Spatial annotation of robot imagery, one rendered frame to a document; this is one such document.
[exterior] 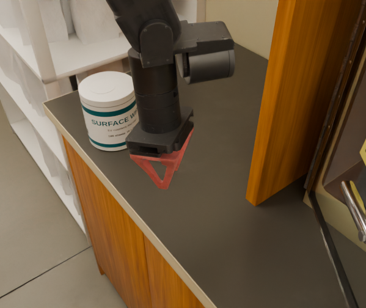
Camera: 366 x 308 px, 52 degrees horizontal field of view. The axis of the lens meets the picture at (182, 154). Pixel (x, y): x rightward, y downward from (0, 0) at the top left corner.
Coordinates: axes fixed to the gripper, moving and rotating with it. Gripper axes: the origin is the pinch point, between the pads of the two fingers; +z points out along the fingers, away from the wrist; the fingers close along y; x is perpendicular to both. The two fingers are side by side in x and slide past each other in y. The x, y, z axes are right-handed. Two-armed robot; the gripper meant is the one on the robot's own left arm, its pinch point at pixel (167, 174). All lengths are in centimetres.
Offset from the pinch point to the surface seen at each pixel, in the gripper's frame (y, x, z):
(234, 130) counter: 41.4, -1.6, 17.6
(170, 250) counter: 2.3, 2.5, 20.5
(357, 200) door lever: -3.3, -25.8, -2.9
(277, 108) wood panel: 16.1, -14.1, -3.8
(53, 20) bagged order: 74, 70, 0
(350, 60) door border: 16.8, -24.1, -12.4
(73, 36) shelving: 81, 68, 8
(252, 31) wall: 91, 2, 8
